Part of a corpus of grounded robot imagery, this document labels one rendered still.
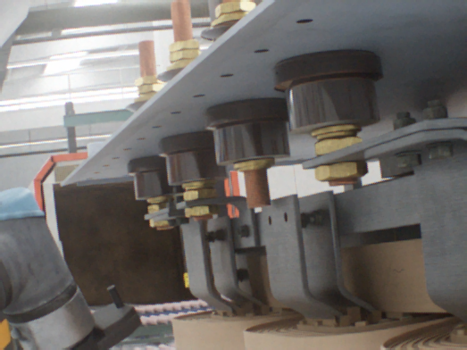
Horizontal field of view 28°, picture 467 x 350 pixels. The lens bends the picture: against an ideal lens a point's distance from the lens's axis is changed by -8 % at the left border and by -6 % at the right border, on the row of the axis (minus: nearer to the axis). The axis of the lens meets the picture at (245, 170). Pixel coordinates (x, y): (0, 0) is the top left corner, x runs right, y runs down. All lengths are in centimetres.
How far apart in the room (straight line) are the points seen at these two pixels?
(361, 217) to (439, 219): 30
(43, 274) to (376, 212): 37
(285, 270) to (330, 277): 6
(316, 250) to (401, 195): 25
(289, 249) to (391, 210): 19
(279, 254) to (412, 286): 20
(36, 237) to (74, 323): 10
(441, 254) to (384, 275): 35
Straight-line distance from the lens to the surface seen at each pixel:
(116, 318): 102
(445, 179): 81
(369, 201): 109
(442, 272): 83
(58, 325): 96
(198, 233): 159
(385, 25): 84
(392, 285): 116
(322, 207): 120
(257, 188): 121
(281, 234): 121
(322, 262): 122
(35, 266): 95
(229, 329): 150
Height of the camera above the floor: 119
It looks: 4 degrees up
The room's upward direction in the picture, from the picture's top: 7 degrees counter-clockwise
